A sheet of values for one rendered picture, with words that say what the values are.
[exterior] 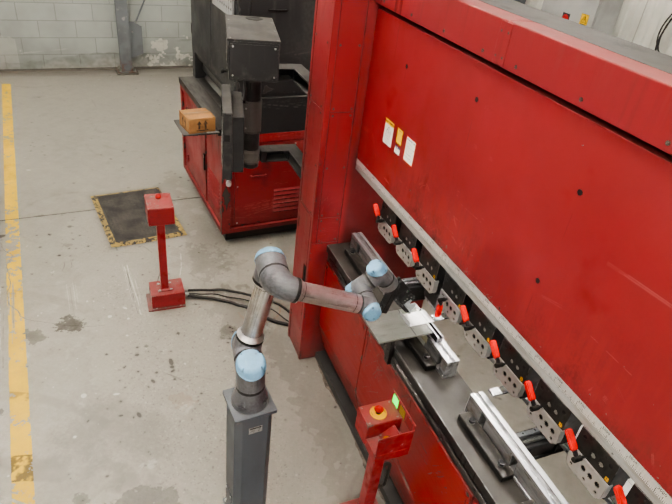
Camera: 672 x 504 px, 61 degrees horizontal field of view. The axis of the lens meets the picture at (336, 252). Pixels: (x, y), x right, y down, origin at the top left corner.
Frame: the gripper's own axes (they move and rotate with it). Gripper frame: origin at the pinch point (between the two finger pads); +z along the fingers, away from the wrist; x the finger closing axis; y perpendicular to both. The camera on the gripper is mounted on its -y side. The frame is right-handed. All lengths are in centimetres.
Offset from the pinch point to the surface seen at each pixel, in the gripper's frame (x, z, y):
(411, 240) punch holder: 17.7, -16.0, 21.1
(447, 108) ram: 13, -63, 61
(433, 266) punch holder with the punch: -2.4, -15.7, 20.9
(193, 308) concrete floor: 151, 35, -121
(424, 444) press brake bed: -40, 27, -29
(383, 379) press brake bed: 0.2, 28.2, -29.9
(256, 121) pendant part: 138, -49, -3
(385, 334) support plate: -6.1, -4.6, -13.0
